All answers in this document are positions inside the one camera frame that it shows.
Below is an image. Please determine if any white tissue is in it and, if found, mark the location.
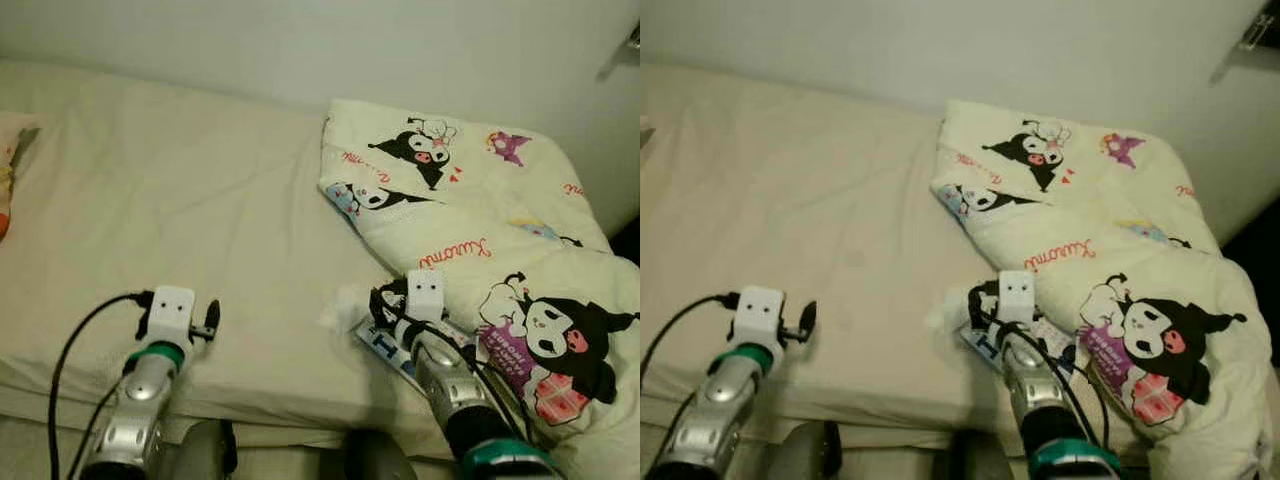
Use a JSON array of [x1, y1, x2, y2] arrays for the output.
[[318, 285, 369, 333], [925, 290, 971, 331]]

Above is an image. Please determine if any white book with blue letters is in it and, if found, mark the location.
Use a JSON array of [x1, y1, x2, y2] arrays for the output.
[[355, 315, 476, 386], [960, 318, 1076, 386]]

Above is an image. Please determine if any bed with cream sheet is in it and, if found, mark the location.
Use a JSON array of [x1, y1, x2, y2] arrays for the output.
[[640, 62, 1280, 463], [0, 58, 641, 463]]

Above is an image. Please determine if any robot left leg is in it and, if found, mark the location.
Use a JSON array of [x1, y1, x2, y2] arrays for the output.
[[770, 420, 843, 480], [165, 420, 239, 480]]

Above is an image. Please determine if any robot leg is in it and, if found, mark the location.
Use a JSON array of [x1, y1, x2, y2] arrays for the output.
[[165, 420, 239, 480], [345, 430, 416, 480], [770, 420, 843, 480], [945, 430, 1011, 480]]

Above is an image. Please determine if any cream cartoon print quilt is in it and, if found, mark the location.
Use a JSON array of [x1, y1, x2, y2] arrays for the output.
[[930, 98, 1280, 480], [318, 98, 641, 480]]

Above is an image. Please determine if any robot right leg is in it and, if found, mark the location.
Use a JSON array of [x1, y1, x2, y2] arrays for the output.
[[345, 430, 416, 480], [945, 430, 1011, 480]]

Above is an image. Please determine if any pink patterned pillow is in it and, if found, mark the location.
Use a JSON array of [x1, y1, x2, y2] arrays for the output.
[[0, 112, 41, 241]]

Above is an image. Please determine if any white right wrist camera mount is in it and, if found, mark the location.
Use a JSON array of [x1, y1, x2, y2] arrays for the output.
[[997, 270, 1038, 326], [405, 269, 446, 326]]

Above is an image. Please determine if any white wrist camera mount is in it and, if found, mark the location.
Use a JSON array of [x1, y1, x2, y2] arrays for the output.
[[733, 286, 786, 346], [405, 269, 446, 326], [137, 286, 197, 346], [997, 270, 1038, 326]]

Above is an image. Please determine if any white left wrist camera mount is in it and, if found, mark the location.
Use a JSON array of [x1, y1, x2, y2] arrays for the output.
[[137, 286, 197, 346], [733, 286, 786, 346]]

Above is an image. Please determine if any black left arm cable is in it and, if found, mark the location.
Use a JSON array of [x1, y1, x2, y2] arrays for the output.
[[640, 292, 744, 386], [48, 291, 157, 480]]

